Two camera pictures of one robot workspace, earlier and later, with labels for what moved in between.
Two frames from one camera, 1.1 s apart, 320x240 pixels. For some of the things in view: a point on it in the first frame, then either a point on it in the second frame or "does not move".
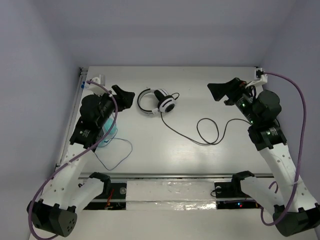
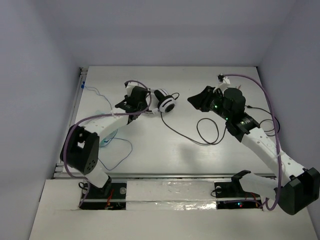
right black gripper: (232, 89) -> (200, 102)
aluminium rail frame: (138, 175) does not move
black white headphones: (166, 102) does not move
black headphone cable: (208, 142) does not move
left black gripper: (115, 98) -> (126, 104)
